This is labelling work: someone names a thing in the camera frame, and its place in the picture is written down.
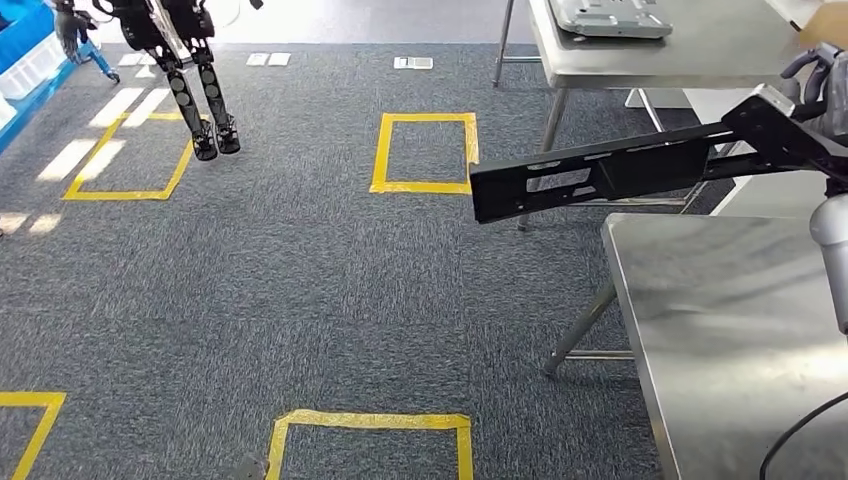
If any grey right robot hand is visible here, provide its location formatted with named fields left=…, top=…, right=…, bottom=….
left=780, top=42, right=848, bottom=147

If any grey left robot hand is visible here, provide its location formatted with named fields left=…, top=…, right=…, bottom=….
left=230, top=452, right=270, bottom=480

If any long black plastic part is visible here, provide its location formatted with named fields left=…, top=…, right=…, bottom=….
left=468, top=112, right=823, bottom=225

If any stainless steel workbench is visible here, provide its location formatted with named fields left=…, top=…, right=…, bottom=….
left=543, top=211, right=848, bottom=480

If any blue metal shelf rack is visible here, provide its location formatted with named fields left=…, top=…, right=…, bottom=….
left=0, top=39, right=122, bottom=155

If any tan cardboard box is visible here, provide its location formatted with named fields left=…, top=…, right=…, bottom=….
left=798, top=0, right=848, bottom=51

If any white cabinet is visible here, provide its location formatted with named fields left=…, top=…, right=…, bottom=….
left=624, top=86, right=829, bottom=220

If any yellow floor tape square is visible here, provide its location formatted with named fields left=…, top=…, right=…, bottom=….
left=368, top=112, right=480, bottom=195
left=0, top=392, right=68, bottom=480
left=62, top=112, right=200, bottom=202
left=264, top=409, right=475, bottom=480

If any stainless steel table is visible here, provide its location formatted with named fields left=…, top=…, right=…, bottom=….
left=492, top=0, right=806, bottom=233

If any grey metal plate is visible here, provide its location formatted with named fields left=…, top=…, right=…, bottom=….
left=548, top=0, right=674, bottom=40

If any white plastic crate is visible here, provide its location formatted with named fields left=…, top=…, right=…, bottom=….
left=0, top=33, right=69, bottom=102

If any blue plastic crate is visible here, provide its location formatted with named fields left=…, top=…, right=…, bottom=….
left=0, top=0, right=56, bottom=75

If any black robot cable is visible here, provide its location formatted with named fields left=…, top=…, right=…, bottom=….
left=758, top=390, right=848, bottom=480

